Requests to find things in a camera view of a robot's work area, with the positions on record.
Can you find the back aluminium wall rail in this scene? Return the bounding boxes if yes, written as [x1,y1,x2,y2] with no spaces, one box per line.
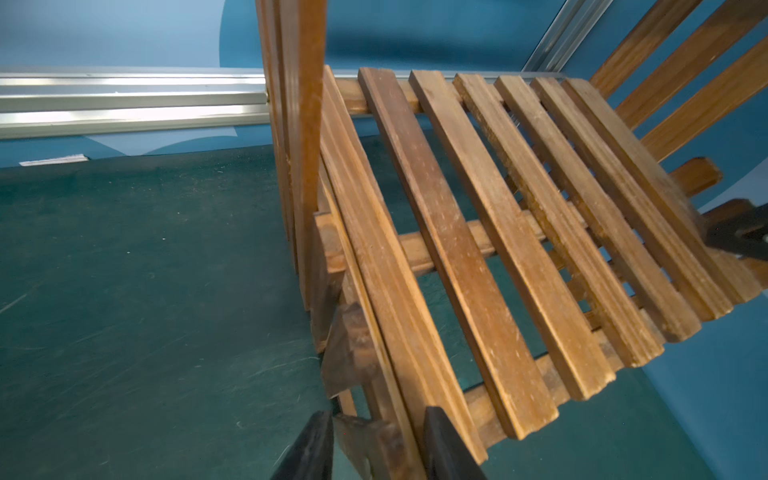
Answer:
[0,65,565,140]

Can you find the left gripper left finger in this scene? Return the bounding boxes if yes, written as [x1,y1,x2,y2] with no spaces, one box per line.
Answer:
[271,411,334,480]

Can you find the right aluminium floor rail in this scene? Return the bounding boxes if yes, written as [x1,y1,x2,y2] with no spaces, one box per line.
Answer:
[522,0,613,73]

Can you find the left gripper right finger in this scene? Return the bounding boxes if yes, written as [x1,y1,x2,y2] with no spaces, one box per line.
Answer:
[423,406,487,480]

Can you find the brown wooden slatted shelf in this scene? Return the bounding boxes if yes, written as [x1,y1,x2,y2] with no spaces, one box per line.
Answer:
[256,1,767,479]

